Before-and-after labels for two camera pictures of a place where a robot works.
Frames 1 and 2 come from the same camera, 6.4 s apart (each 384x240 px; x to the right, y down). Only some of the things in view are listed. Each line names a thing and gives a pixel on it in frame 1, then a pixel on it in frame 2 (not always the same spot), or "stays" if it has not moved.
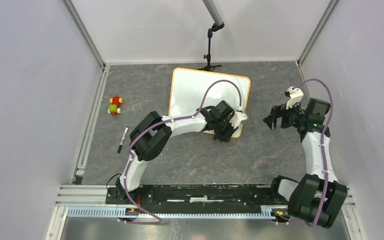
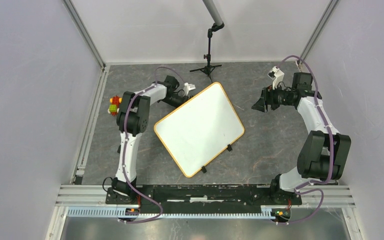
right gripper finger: x=287 y=119 to x=271 y=102
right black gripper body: x=296 y=115 to x=282 y=97
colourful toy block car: x=114 y=108 stays
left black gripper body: x=223 y=124 to x=175 y=101
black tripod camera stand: x=214 y=27 stays
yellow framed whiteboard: x=189 y=86 to x=197 y=133
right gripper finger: x=271 y=120 to x=261 y=104
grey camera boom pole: x=210 y=6 stays
